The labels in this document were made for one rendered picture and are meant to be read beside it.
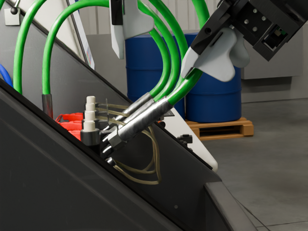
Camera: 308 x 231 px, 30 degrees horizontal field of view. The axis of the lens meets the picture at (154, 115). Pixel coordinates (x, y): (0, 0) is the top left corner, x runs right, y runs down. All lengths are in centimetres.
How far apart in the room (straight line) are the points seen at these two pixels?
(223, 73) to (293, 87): 740
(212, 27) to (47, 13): 60
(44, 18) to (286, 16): 67
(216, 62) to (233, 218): 41
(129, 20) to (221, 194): 45
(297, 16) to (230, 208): 51
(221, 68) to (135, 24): 19
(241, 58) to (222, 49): 6
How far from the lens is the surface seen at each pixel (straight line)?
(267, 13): 60
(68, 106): 114
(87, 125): 82
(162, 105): 70
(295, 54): 768
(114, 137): 73
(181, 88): 69
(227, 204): 107
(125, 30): 80
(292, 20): 60
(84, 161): 48
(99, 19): 728
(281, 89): 798
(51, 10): 117
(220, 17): 61
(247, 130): 575
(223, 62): 65
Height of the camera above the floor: 131
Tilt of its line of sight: 11 degrees down
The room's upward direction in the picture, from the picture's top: 2 degrees counter-clockwise
